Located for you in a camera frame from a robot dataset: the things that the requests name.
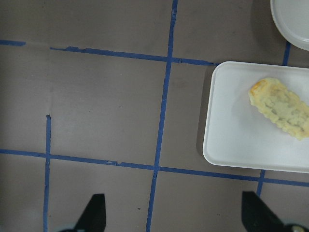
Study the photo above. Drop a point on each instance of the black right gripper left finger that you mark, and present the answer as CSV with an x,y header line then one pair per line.
x,y
93,218

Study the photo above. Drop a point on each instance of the white rectangular tray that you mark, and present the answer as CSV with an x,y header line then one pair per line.
x,y
237,135

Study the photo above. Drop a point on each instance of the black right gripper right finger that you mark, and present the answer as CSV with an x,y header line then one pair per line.
x,y
256,215

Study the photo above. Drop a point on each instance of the round white plate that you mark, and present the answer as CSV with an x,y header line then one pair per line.
x,y
291,18

